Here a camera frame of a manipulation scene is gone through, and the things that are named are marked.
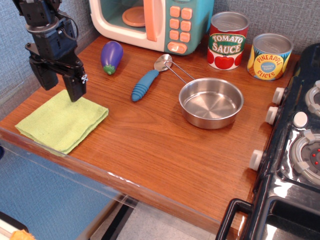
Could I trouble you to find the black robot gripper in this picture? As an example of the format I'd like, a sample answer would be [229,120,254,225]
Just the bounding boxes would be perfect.
[25,19,87,102]

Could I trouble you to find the green rag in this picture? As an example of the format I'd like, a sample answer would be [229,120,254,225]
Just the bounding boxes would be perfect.
[15,90,109,155]

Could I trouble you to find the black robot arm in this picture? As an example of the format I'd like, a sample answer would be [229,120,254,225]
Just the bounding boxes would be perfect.
[14,0,88,102]

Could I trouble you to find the purple toy eggplant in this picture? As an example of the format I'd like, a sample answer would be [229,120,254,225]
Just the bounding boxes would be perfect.
[100,41,124,75]

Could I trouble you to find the clear acrylic table guard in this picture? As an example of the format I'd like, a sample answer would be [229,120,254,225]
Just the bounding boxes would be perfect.
[0,127,220,225]

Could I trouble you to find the teal toy microwave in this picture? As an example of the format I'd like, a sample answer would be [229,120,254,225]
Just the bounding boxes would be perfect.
[89,0,215,56]

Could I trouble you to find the small steel saucepan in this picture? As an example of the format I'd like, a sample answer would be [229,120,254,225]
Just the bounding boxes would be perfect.
[178,77,244,130]

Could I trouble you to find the orange fuzzy object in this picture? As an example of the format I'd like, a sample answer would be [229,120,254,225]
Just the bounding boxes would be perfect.
[9,229,35,240]

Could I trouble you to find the tomato sauce can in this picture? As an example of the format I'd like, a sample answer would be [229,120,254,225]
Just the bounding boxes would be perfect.
[207,11,250,70]

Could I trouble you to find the white stove knob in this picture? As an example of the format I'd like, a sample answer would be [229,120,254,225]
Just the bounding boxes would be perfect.
[272,87,285,105]
[265,106,279,125]
[249,149,264,171]

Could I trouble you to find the pineapple slices can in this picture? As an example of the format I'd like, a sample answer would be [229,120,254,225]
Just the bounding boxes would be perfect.
[247,33,294,81]

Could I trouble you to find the white round stove button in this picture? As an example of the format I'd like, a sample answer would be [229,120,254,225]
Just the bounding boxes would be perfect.
[292,111,308,128]

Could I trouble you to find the grey stove burner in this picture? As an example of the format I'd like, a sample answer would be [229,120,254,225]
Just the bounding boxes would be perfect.
[305,80,320,117]
[290,129,320,186]

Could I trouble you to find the black toy stove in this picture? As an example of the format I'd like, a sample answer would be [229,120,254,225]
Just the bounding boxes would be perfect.
[215,42,320,240]

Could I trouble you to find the blue handled metal spoon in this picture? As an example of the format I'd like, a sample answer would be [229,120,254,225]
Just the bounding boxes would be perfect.
[131,54,172,102]

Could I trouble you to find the black oven door handle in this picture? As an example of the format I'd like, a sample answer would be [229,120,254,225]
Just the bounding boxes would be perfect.
[215,198,253,240]

